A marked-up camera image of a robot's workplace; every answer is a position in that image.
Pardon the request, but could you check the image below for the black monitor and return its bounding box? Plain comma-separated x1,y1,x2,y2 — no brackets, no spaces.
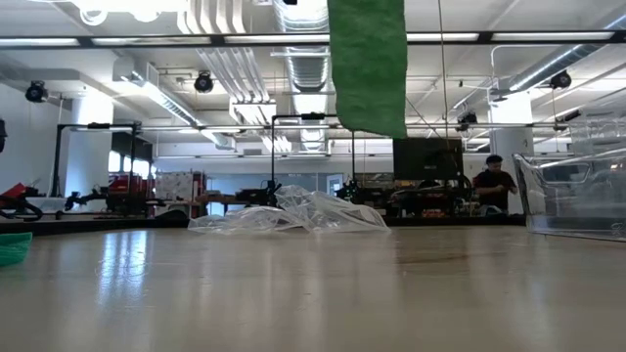
392,137,465,182

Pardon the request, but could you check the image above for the black ceiling camera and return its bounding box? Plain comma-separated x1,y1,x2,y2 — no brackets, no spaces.
457,111,478,133
550,69,572,90
24,80,49,104
194,71,215,94

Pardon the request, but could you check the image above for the clear crumpled plastic bag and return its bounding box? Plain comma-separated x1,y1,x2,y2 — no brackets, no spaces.
188,184,392,236

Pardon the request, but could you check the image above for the black aluminium rig frame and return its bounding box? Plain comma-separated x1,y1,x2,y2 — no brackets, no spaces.
0,28,626,237

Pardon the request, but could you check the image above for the person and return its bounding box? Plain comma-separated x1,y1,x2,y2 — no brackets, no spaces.
472,154,518,217

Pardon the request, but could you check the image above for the light green elastic bandage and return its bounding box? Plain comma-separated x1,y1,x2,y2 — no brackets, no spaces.
327,0,409,140

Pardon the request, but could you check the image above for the black background rig frame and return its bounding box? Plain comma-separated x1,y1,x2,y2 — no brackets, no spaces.
270,112,358,206
51,121,143,219

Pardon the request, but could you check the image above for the red tool chest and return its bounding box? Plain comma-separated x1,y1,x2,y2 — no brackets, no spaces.
108,173,157,216

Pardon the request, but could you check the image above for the silver ceiling duct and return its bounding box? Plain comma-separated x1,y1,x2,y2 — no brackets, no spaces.
508,14,626,93

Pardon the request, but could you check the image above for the cluttered background workbench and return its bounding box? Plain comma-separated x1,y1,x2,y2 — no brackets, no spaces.
336,178,490,219

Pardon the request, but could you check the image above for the dark green bandage piece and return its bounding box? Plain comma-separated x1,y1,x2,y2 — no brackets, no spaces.
0,233,34,268

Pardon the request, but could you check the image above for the clear plastic container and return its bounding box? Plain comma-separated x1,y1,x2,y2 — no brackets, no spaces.
512,149,626,243

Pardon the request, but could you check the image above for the red and black machine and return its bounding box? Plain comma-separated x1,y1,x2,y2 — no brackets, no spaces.
0,183,44,222

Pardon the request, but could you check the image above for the white patterned board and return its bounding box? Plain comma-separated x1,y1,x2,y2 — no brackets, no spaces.
155,170,195,201

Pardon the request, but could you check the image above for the white LED light strip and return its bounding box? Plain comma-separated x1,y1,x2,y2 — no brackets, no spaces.
405,32,479,43
491,31,615,41
91,36,213,47
0,37,80,48
224,33,331,45

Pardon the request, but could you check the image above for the thin hanging cable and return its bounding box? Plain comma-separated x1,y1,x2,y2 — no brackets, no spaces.
436,0,450,148

